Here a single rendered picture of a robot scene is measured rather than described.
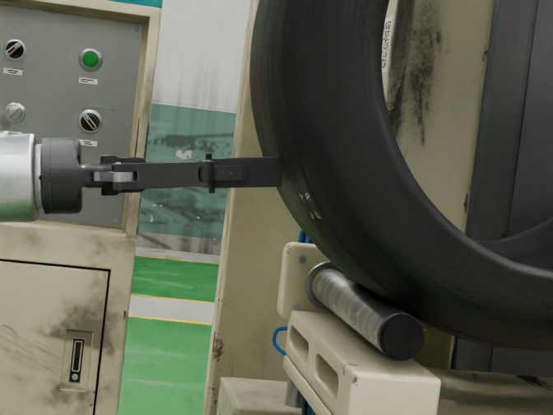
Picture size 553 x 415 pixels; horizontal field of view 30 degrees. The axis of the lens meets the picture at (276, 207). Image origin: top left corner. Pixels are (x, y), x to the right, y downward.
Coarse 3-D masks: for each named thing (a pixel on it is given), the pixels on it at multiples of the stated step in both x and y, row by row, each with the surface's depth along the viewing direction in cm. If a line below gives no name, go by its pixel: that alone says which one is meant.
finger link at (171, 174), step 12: (120, 168) 96; (132, 168) 97; (144, 168) 98; (156, 168) 98; (168, 168) 99; (180, 168) 99; (192, 168) 100; (144, 180) 98; (156, 180) 98; (168, 180) 99; (180, 180) 99; (192, 180) 100
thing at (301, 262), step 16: (288, 256) 131; (304, 256) 131; (320, 256) 131; (288, 272) 131; (304, 272) 131; (288, 288) 131; (304, 288) 131; (288, 304) 131; (304, 304) 131; (320, 304) 131
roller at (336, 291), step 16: (320, 272) 130; (336, 272) 128; (320, 288) 126; (336, 288) 119; (352, 288) 115; (336, 304) 116; (352, 304) 110; (368, 304) 106; (384, 304) 104; (352, 320) 108; (368, 320) 102; (384, 320) 98; (400, 320) 97; (416, 320) 98; (368, 336) 102; (384, 336) 97; (400, 336) 98; (416, 336) 98; (384, 352) 98; (400, 352) 98; (416, 352) 98
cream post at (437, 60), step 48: (432, 0) 134; (480, 0) 135; (432, 48) 134; (480, 48) 135; (384, 96) 136; (432, 96) 135; (480, 96) 136; (432, 144) 135; (432, 192) 136; (432, 336) 137
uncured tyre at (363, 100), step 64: (320, 0) 94; (384, 0) 93; (256, 64) 110; (320, 64) 94; (256, 128) 115; (320, 128) 95; (384, 128) 94; (320, 192) 97; (384, 192) 95; (384, 256) 97; (448, 256) 96; (512, 256) 126; (448, 320) 100; (512, 320) 98
